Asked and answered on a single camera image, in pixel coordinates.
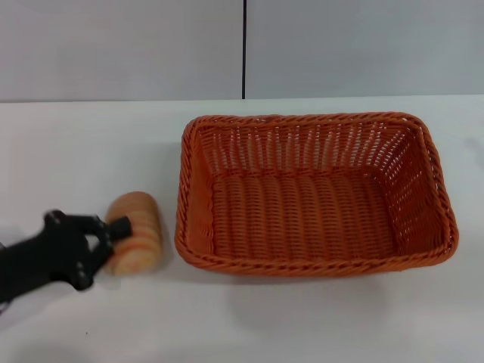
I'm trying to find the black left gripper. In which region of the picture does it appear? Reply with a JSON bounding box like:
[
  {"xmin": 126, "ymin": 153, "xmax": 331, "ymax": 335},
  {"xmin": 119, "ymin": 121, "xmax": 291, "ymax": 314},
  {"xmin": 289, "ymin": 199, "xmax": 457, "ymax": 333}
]
[{"xmin": 0, "ymin": 209, "xmax": 135, "ymax": 304}]

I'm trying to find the orange striped bread roll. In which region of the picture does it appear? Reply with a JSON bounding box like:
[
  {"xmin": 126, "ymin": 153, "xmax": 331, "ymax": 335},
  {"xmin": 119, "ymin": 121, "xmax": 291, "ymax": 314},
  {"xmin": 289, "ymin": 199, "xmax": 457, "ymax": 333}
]
[{"xmin": 103, "ymin": 191, "xmax": 165, "ymax": 277}]

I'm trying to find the orange woven plastic basket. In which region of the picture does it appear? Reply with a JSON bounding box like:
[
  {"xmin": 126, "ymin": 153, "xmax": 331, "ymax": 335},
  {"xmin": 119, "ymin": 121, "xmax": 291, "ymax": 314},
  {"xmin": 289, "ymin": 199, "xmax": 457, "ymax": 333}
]
[{"xmin": 173, "ymin": 111, "xmax": 461, "ymax": 280}]

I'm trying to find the black vertical wall strip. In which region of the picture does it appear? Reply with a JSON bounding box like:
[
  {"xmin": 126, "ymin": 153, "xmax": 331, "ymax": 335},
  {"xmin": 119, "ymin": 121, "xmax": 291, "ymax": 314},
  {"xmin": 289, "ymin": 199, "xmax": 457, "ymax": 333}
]
[{"xmin": 241, "ymin": 0, "xmax": 249, "ymax": 101}]

